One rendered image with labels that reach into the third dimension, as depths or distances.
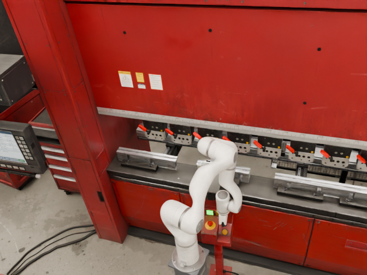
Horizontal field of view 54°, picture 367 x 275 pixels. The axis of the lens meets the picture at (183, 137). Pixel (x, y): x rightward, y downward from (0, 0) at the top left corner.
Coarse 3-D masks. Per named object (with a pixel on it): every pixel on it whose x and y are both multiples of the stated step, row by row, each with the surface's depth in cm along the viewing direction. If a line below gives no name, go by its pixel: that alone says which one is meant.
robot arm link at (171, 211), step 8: (168, 200) 185; (168, 208) 180; (176, 208) 179; (184, 208) 178; (168, 216) 179; (176, 216) 177; (168, 224) 183; (176, 224) 177; (176, 232) 186; (184, 232) 186; (176, 240) 188; (184, 240) 185; (192, 240) 187
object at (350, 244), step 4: (348, 240) 246; (348, 244) 249; (352, 244) 248; (356, 244) 247; (360, 244) 245; (364, 244) 244; (348, 248) 249; (352, 248) 248; (356, 248) 247; (360, 248) 248; (364, 248) 246
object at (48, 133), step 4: (36, 128) 278; (36, 132) 274; (40, 132) 274; (44, 132) 274; (48, 132) 273; (52, 132) 273; (40, 136) 280; (44, 136) 270; (48, 136) 269; (52, 136) 268; (56, 136) 268; (40, 140) 276; (44, 140) 276; (48, 140) 275; (52, 140) 275; (56, 140) 275; (52, 144) 272; (56, 144) 271; (60, 144) 271
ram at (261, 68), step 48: (96, 48) 226; (144, 48) 214; (192, 48) 204; (240, 48) 194; (288, 48) 186; (336, 48) 178; (96, 96) 252; (144, 96) 238; (192, 96) 225; (240, 96) 214; (288, 96) 204; (336, 96) 194; (336, 144) 214
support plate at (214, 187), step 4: (204, 164) 261; (216, 176) 251; (216, 180) 248; (212, 184) 246; (216, 184) 245; (212, 188) 243; (216, 188) 243; (208, 192) 242; (212, 192) 240; (216, 192) 240
